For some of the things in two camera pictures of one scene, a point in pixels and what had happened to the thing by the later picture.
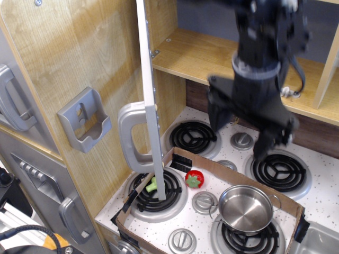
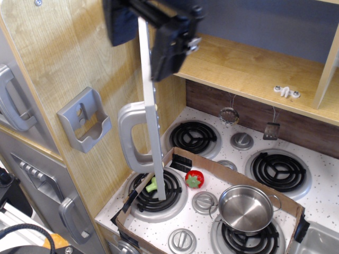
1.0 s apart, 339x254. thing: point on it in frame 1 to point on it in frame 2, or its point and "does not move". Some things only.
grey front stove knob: (182, 241) does not move
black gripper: (258, 103) to (174, 39)
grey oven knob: (126, 247) does not move
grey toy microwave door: (139, 114) does not move
